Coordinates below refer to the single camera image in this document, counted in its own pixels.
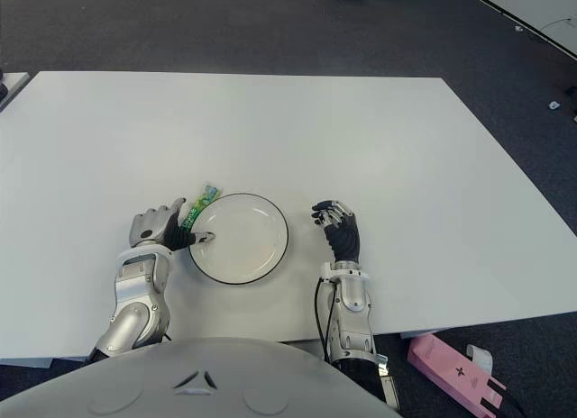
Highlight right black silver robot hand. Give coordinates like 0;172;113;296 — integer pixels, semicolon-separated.
310;199;362;261

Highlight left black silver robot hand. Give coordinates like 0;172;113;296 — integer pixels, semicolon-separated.
128;195;216;252

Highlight white desk with black edge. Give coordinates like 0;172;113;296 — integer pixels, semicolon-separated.
454;0;577;59

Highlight white side table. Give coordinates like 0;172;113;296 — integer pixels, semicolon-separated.
0;70;31;113

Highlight grey robot torso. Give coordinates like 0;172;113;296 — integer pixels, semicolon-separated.
0;336;402;418

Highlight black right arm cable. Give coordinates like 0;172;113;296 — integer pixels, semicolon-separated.
314;277;337;360

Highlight white plate with black rim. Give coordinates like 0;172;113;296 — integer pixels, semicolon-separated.
188;192;290;285

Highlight white tape strip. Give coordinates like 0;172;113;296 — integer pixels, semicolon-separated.
466;343;493;373

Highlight green snack packet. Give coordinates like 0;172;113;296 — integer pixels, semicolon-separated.
179;180;224;232

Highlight pink cardboard box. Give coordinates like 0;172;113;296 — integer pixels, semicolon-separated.
407;334;507;418

